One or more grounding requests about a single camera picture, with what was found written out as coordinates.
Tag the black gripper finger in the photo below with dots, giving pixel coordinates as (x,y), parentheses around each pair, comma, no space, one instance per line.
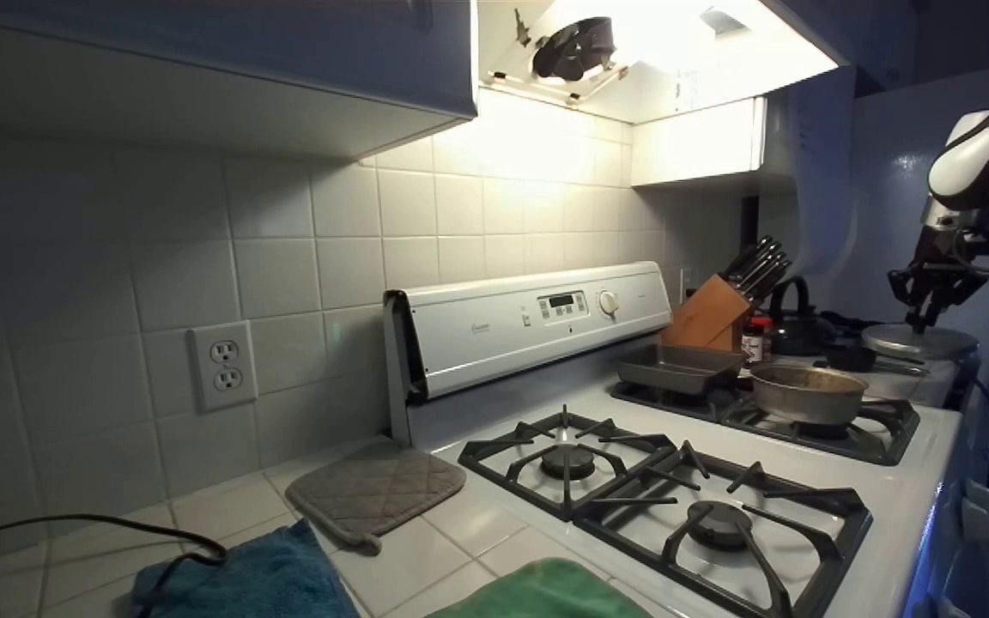
(952,301)
(910,301)

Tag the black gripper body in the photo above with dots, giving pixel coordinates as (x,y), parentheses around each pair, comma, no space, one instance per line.
(946,258)

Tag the steel cooking pot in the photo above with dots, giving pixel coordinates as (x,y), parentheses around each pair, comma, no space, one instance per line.
(808,395)

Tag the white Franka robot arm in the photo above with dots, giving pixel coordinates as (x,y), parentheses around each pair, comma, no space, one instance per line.
(976,158)

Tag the grey quilted pot holder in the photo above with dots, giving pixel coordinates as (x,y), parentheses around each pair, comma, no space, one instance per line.
(375,492)

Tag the black kettle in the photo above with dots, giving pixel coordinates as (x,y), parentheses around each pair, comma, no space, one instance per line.
(803,332)

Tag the black cast iron burner grate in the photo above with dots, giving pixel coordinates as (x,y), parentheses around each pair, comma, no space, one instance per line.
(891,432)
(634,395)
(514,432)
(634,501)

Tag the red capped spice bottle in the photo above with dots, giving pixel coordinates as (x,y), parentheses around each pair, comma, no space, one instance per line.
(755,344)

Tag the wooden knife block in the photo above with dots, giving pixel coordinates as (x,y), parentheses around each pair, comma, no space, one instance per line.
(701,316)

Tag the dark rectangular baking pan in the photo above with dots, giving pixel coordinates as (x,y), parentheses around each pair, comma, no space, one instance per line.
(677,371)

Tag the upper kitchen cabinet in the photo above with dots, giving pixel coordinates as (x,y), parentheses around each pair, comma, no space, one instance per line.
(230,55)
(701,143)

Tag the round stove control knob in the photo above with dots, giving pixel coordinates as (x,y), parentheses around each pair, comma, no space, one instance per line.
(610,302)

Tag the lit range hood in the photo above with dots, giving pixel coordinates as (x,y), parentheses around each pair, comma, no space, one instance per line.
(677,55)

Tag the white gas stove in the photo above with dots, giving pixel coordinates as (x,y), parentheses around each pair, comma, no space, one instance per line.
(516,328)

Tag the green cloth mat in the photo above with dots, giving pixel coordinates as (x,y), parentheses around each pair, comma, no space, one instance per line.
(546,592)

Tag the blue towel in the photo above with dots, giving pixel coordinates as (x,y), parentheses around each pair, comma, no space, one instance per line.
(255,579)

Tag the white wall outlet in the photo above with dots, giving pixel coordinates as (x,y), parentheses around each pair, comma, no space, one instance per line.
(223,366)

